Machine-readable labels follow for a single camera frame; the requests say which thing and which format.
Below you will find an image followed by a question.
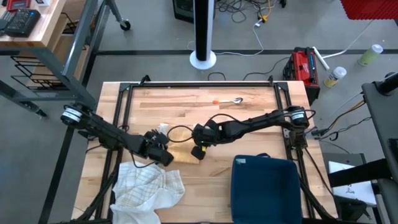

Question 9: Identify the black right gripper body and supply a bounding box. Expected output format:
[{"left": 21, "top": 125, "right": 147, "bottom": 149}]
[{"left": 191, "top": 121, "right": 220, "bottom": 147}]

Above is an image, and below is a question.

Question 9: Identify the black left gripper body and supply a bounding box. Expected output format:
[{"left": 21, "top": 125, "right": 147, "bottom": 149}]
[{"left": 142, "top": 129, "right": 171, "bottom": 155}]

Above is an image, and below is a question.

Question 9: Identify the yellow checked towel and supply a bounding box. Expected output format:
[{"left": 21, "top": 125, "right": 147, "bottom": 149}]
[{"left": 157, "top": 123, "right": 201, "bottom": 165}]

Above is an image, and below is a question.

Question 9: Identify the white waffle towel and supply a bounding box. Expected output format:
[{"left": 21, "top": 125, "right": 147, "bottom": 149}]
[{"left": 110, "top": 161, "right": 187, "bottom": 224}]

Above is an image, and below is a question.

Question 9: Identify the navy fabric storage bin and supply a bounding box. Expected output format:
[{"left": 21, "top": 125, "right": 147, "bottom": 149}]
[{"left": 230, "top": 152, "right": 303, "bottom": 224}]

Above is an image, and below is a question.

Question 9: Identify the red black tool case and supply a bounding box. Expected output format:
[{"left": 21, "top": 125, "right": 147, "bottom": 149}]
[{"left": 282, "top": 46, "right": 321, "bottom": 100}]

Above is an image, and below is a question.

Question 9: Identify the black floor box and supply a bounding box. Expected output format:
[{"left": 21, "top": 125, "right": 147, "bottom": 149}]
[{"left": 172, "top": 0, "right": 195, "bottom": 24}]

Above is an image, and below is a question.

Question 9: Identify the white plastic tube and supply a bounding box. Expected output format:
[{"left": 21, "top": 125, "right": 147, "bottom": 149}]
[{"left": 312, "top": 45, "right": 330, "bottom": 71}]

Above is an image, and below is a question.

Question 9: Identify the yellow white wipes canister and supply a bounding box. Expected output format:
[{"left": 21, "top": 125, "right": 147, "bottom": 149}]
[{"left": 323, "top": 66, "right": 347, "bottom": 88}]

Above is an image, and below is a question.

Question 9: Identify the white paper sheet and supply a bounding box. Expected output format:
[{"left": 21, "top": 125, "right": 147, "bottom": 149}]
[{"left": 328, "top": 160, "right": 377, "bottom": 206}]

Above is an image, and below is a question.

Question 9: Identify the grey equipment cart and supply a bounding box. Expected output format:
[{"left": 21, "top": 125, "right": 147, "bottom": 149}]
[{"left": 328, "top": 71, "right": 398, "bottom": 224}]

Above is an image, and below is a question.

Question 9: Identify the black keypad device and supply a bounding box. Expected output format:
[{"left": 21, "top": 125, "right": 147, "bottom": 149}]
[{"left": 2, "top": 8, "right": 41, "bottom": 38}]

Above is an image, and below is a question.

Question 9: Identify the green wipes canister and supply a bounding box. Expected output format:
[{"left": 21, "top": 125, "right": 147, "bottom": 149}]
[{"left": 357, "top": 44, "right": 384, "bottom": 67}]

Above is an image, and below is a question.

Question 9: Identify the red flat device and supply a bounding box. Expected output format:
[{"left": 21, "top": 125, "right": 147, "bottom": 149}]
[{"left": 4, "top": 0, "right": 32, "bottom": 12}]

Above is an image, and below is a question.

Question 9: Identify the red foam panel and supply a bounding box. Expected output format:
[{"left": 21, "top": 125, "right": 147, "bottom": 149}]
[{"left": 340, "top": 0, "right": 398, "bottom": 21}]

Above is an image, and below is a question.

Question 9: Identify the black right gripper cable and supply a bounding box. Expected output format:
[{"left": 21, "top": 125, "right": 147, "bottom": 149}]
[{"left": 166, "top": 113, "right": 243, "bottom": 144}]

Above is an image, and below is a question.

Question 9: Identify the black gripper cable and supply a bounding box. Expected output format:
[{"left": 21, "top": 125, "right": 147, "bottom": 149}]
[
  {"left": 166, "top": 113, "right": 243, "bottom": 144},
  {"left": 129, "top": 151, "right": 158, "bottom": 169}
]

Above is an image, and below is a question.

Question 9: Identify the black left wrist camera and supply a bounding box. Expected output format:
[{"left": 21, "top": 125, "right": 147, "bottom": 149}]
[{"left": 149, "top": 147, "right": 175, "bottom": 167}]

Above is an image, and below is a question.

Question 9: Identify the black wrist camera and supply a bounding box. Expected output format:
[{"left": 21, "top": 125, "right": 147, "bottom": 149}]
[
  {"left": 190, "top": 146, "right": 207, "bottom": 161},
  {"left": 149, "top": 147, "right": 175, "bottom": 167}
]

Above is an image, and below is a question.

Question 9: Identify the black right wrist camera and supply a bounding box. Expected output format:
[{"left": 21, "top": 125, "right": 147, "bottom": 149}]
[{"left": 190, "top": 146, "right": 207, "bottom": 161}]

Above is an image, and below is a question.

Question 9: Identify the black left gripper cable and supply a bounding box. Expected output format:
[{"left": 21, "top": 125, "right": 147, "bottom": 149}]
[{"left": 129, "top": 151, "right": 158, "bottom": 169}]

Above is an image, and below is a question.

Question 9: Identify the metal spoon orange handle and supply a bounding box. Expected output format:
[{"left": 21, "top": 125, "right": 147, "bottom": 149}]
[{"left": 213, "top": 97, "right": 244, "bottom": 105}]

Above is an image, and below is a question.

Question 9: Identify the black aluminium table frame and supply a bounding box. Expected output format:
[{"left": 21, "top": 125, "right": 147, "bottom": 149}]
[{"left": 58, "top": 80, "right": 343, "bottom": 224}]

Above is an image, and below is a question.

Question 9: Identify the short black floor cable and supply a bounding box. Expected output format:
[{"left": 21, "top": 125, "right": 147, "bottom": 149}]
[{"left": 207, "top": 72, "right": 227, "bottom": 82}]

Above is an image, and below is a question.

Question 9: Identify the long black floor cable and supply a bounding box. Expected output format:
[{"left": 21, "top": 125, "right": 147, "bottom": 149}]
[{"left": 242, "top": 55, "right": 292, "bottom": 82}]

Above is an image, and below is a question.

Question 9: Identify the white power cable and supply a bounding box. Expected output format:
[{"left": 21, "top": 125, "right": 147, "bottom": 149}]
[{"left": 186, "top": 18, "right": 265, "bottom": 57}]

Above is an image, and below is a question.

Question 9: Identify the black floor cable tangle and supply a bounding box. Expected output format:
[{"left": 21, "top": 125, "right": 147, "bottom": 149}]
[{"left": 214, "top": 0, "right": 287, "bottom": 24}]

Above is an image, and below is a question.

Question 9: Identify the black orange cable bundle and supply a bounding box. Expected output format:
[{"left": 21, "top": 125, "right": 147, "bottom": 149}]
[{"left": 310, "top": 99, "right": 373, "bottom": 142}]

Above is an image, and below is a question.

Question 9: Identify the black wire rack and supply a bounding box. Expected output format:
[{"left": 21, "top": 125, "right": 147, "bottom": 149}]
[{"left": 11, "top": 12, "right": 88, "bottom": 91}]

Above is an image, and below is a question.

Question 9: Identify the wooden workbench grey frame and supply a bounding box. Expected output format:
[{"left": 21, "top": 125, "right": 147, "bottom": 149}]
[{"left": 0, "top": 0, "right": 131, "bottom": 119}]

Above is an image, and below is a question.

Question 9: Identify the thin white floor cable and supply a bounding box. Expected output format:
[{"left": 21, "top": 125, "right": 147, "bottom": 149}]
[{"left": 322, "top": 20, "right": 374, "bottom": 60}]

